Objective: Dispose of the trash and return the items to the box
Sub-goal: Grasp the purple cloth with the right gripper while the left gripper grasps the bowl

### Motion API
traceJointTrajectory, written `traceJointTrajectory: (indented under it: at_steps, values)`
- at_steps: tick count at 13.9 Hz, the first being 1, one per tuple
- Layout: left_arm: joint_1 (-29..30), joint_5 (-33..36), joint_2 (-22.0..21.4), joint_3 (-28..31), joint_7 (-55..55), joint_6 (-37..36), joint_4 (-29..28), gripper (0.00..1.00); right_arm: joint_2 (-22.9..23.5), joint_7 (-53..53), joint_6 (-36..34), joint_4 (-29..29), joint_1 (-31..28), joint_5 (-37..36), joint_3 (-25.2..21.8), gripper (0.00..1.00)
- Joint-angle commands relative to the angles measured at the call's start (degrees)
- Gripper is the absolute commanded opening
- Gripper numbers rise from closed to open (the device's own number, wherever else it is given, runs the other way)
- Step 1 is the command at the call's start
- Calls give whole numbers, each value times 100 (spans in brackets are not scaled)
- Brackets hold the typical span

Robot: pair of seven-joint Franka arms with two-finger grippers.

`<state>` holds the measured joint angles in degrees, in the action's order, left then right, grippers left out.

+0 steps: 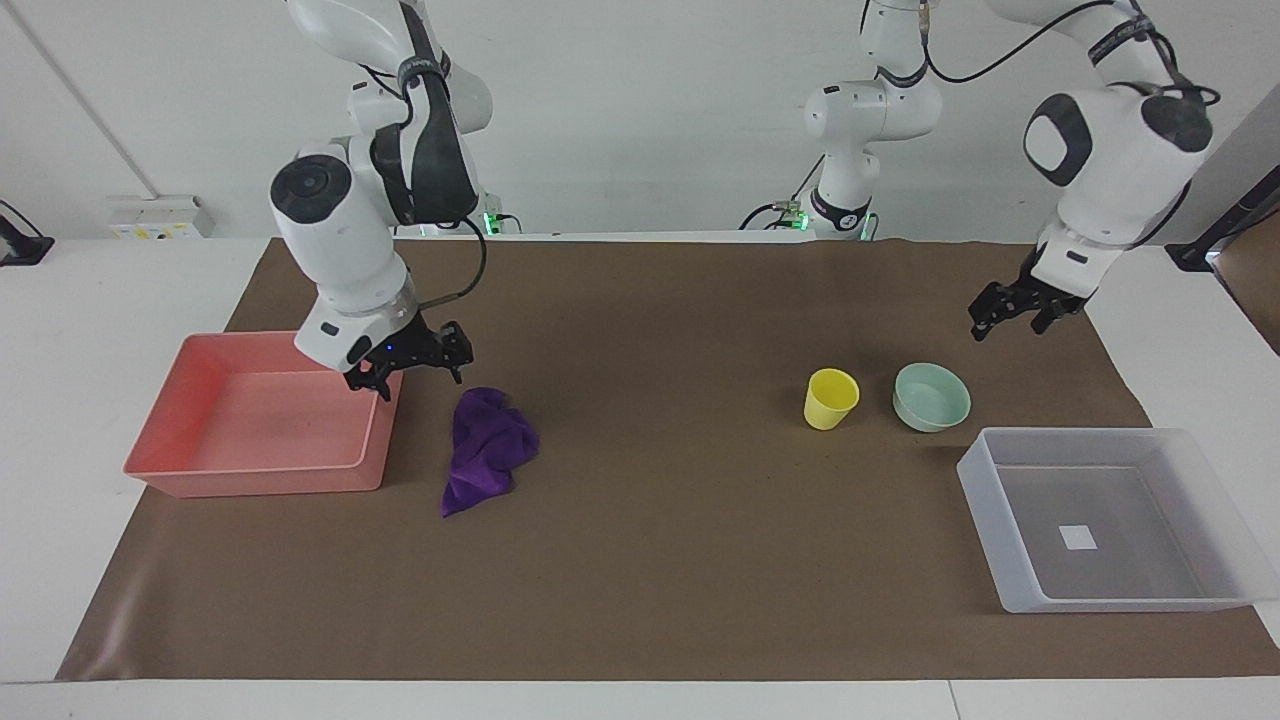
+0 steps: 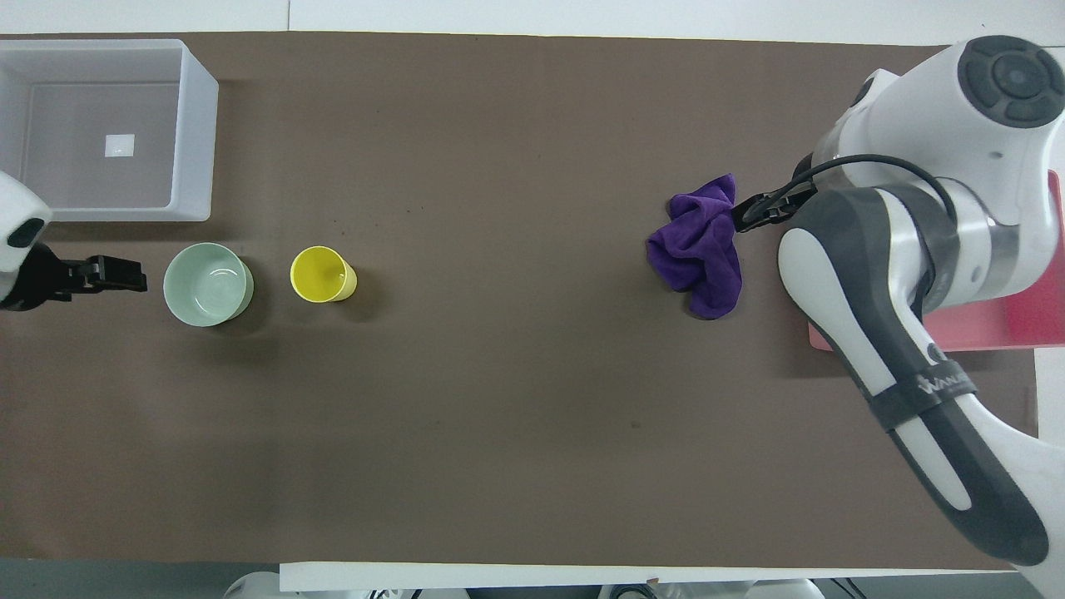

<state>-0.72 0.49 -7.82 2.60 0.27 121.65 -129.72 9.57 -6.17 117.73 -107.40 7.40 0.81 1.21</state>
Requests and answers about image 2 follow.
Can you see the yellow cup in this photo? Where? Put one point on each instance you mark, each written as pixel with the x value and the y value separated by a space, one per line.
pixel 320 273

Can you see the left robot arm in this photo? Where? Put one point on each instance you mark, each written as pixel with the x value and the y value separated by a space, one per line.
pixel 15 212

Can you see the purple cloth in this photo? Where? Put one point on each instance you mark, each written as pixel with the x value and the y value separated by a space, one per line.
pixel 699 249

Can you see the translucent white plastic box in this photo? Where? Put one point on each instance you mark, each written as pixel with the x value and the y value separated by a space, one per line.
pixel 100 125

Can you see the pink tray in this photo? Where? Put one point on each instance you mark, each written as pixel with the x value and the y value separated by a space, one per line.
pixel 998 329

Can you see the pale green bowl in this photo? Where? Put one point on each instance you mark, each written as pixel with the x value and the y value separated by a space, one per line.
pixel 208 284

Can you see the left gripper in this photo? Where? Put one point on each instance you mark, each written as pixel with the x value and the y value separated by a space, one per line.
pixel 29 279

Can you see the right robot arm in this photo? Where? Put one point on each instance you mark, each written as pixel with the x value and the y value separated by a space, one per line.
pixel 857 274

